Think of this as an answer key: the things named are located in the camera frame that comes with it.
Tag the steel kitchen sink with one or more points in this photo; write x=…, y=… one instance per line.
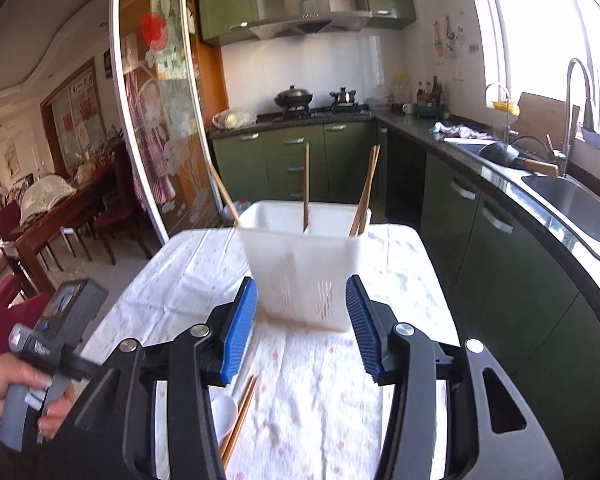
x=576, y=207

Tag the gas stove top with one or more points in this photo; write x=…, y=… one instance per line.
x=294, y=114

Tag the floral white tablecloth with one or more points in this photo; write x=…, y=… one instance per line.
x=316, y=413

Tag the wooden chopstick pair member two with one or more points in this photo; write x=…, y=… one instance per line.
x=226, y=464

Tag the person's left hand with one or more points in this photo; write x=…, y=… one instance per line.
x=13, y=371

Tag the dish cloth on counter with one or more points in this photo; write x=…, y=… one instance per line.
x=441, y=132

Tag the wooden cutting board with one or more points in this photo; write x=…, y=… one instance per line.
x=539, y=117

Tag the chopstick in holder right two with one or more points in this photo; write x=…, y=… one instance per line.
x=369, y=189

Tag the black wok on stove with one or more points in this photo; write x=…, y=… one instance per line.
x=293, y=97

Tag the red dining chair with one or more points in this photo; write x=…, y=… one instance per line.
x=27, y=313

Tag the steel pot on stove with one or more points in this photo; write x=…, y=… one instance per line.
x=343, y=97

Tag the wooden chopstick pair member one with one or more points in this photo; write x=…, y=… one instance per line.
x=228, y=443

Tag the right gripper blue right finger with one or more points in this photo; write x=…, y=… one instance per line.
x=399, y=355

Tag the white plastic spoon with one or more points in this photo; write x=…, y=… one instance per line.
x=224, y=408

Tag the green lower cabinets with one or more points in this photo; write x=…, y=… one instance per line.
x=269, y=164

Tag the bottles condiment group tray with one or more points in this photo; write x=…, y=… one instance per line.
x=430, y=99

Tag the steel range hood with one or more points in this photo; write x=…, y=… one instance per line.
x=283, y=18

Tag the white plastic utensil holder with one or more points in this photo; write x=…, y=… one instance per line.
x=301, y=258

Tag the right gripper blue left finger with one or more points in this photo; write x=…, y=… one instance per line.
x=208, y=354

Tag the glass sliding door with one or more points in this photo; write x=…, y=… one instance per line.
x=154, y=51

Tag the black pan in sink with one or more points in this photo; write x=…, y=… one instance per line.
x=507, y=156

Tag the white plastic bag on counter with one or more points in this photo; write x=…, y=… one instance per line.
x=233, y=118

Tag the chopstick in holder right one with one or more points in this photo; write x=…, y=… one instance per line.
x=362, y=192

